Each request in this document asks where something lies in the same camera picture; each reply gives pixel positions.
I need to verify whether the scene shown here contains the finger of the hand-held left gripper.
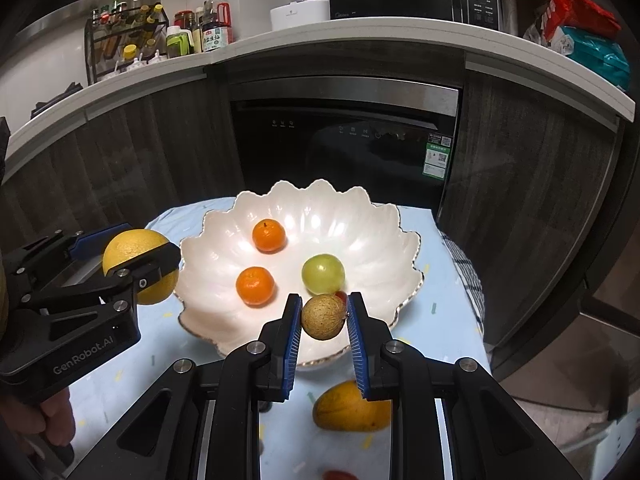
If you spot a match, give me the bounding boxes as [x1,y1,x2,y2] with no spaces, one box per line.
[5,222,132,291]
[20,242,182,333]

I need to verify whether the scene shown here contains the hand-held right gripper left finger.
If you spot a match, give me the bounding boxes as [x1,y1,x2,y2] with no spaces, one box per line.
[67,294,303,480]

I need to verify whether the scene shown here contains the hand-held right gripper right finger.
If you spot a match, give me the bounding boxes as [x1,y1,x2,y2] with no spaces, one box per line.
[347,292,583,480]

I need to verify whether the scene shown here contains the large yellow lemon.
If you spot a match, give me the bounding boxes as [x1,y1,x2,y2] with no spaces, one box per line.
[102,229,180,306]

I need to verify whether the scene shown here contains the brown longan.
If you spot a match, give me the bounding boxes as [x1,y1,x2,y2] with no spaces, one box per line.
[301,294,348,341]

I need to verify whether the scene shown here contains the orange mandarin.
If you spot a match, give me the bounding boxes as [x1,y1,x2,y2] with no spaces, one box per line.
[236,266,276,307]
[252,220,287,254]

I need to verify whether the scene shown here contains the green apple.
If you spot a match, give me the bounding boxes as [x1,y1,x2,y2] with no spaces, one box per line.
[301,254,346,296]

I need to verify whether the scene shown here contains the white scalloped bowl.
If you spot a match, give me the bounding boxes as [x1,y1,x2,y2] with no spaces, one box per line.
[177,179,425,372]

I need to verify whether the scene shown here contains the person's left hand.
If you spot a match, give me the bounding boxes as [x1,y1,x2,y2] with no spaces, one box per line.
[0,387,77,471]

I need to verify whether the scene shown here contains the yellow mango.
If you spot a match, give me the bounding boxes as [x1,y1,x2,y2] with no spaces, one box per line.
[312,380,393,432]

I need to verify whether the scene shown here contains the light blue printed tablecloth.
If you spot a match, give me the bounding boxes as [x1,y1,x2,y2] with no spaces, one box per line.
[65,197,488,480]

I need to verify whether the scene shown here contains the dark wood cabinet door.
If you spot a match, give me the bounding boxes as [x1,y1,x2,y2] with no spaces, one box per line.
[0,110,101,261]
[85,67,246,221]
[437,62,621,361]

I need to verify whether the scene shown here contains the checked fringed cloth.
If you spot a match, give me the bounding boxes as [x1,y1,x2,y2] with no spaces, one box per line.
[440,232,487,321]

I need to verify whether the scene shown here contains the gas stove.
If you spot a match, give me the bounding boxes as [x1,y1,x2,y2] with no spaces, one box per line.
[30,82,83,118]

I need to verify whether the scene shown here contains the built-in black dishwasher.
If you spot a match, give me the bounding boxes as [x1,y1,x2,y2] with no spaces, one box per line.
[227,77,461,211]

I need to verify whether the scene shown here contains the green jug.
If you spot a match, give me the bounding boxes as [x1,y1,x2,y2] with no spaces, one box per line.
[166,26,193,59]

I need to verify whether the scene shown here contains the soy sauce bottle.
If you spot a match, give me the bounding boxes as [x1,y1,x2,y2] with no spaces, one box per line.
[201,0,236,52]

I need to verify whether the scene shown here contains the white box appliance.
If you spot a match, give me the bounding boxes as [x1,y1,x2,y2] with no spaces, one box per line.
[270,2,331,32]

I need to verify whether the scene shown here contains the white kitchen counter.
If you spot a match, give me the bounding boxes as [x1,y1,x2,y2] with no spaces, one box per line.
[0,12,636,171]

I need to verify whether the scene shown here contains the green plastic bag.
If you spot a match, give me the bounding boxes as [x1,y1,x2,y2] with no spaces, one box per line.
[555,25,631,92]

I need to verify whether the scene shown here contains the red plastic bag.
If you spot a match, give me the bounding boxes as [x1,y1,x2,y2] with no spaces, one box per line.
[542,0,621,41]

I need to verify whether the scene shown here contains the black wire spice rack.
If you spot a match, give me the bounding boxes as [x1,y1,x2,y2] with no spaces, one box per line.
[84,2,168,86]

